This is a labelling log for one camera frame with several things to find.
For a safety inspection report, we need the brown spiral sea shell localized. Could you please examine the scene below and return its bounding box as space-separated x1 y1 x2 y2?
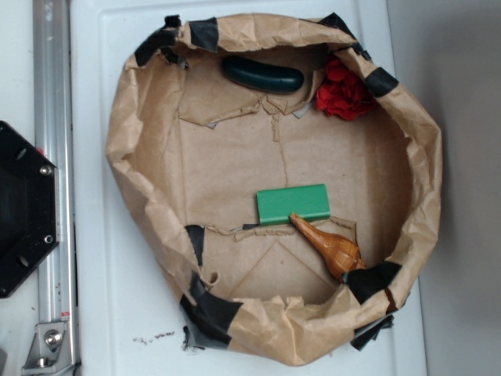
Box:
289 213 366 283

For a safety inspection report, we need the green rectangular block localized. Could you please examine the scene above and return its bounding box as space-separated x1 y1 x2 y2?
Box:
256 184 331 226

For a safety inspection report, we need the brown paper bag bin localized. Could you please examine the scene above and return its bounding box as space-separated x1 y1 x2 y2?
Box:
106 14 442 366

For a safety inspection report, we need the dark green oblong object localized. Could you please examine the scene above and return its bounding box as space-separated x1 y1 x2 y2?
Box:
222 56 305 94

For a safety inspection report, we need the red crumpled fabric flower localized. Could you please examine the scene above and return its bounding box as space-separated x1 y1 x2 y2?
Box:
315 59 377 121

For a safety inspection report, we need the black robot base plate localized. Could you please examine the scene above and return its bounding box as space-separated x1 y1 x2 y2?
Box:
1 121 59 298

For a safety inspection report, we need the aluminium extrusion rail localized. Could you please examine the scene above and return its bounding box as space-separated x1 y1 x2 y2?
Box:
33 1 78 325

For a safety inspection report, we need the metal corner bracket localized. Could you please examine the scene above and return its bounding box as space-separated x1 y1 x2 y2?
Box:
21 321 77 375

